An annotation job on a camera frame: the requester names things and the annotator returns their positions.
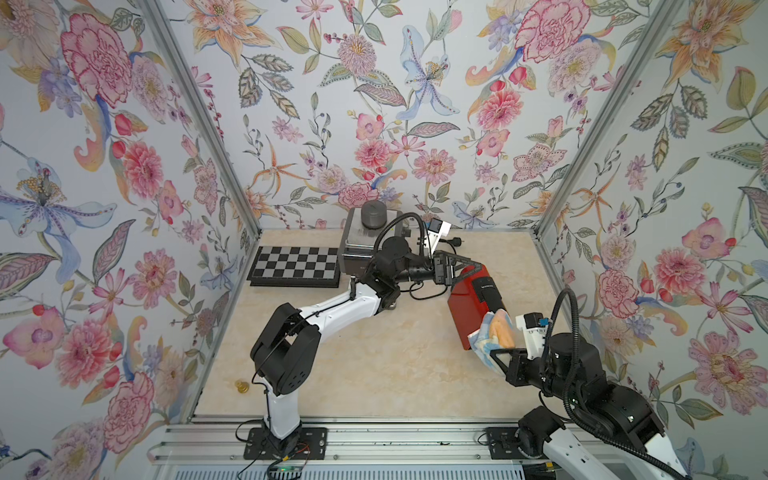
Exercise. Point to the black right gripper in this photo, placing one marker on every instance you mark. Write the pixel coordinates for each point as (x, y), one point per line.
(518, 360)

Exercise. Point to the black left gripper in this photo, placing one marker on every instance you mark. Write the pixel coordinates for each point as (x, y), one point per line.
(440, 269)

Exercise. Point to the red capsule coffee machine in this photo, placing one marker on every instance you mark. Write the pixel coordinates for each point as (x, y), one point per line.
(470, 300)

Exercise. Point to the grey steel coffee machine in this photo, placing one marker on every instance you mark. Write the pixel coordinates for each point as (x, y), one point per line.
(363, 240)

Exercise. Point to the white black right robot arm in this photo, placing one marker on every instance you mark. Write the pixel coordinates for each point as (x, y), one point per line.
(560, 363)

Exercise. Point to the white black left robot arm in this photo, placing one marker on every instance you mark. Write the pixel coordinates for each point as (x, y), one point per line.
(285, 352)

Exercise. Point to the black white checkerboard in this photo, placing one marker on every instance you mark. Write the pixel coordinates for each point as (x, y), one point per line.
(301, 267)

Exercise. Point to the small brass knob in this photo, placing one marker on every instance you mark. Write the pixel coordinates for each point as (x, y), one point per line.
(242, 387)

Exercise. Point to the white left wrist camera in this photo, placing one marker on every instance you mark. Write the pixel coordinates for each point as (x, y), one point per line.
(436, 230)

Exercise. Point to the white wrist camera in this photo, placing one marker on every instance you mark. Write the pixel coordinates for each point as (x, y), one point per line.
(436, 230)
(534, 327)

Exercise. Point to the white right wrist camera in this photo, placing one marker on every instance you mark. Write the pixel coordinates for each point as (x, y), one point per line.
(534, 327)

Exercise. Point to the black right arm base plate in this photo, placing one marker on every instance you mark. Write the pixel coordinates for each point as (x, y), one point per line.
(503, 443)

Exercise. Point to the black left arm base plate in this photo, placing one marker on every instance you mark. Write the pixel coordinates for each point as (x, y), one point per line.
(306, 443)

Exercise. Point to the aluminium front frame rail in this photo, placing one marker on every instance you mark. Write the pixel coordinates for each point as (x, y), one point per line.
(220, 440)

